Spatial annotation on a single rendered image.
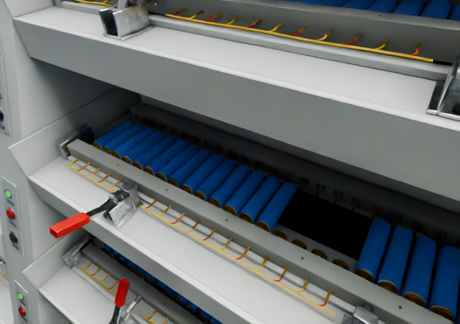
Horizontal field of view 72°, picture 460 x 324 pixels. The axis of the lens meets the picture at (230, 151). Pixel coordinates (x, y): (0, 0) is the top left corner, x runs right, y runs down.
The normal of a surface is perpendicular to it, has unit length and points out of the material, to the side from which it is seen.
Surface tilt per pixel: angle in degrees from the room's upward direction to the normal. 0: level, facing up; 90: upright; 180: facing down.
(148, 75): 111
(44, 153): 90
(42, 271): 90
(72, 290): 22
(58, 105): 90
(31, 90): 90
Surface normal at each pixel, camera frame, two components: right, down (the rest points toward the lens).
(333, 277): -0.05, -0.77
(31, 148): 0.83, 0.32
